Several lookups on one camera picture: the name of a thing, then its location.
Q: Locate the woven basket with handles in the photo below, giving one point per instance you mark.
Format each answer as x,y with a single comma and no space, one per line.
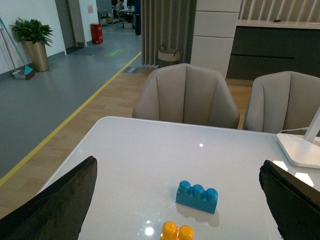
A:
167,56

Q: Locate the red bin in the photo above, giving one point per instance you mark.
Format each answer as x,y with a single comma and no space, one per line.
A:
96,33

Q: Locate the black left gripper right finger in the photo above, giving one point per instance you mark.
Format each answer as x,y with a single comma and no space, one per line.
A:
294,205

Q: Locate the white desk lamp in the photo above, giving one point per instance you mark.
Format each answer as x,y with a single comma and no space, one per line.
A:
303,151

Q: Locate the green potted plant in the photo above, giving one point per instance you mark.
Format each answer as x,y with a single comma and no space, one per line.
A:
32,31

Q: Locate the grey dustpan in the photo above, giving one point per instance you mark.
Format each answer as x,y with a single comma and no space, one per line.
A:
19,74

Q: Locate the dark grey counter cabinet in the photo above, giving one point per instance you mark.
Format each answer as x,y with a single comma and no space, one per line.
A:
258,51

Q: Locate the grey pleated curtain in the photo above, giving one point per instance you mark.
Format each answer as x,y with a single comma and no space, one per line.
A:
168,22

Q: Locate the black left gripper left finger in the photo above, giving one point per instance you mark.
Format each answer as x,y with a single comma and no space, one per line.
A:
58,211

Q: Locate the beige chair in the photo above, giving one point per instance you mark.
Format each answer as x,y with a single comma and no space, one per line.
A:
184,93
283,101

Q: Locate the blue three-stud block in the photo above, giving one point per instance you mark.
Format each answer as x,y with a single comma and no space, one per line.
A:
197,197

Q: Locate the yellow two-stud block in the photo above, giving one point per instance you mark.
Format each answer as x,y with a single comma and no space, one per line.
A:
170,231

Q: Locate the gold plant pot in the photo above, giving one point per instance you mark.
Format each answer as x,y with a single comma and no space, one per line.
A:
38,55

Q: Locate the beige left chair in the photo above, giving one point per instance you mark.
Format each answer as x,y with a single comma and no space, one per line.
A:
184,93

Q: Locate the beige right chair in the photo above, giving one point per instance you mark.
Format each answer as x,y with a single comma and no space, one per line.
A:
283,101

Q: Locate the white drawer cabinet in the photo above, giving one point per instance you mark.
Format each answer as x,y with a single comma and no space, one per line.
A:
213,36

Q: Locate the standing person in dark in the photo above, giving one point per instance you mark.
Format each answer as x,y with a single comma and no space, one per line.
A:
137,14

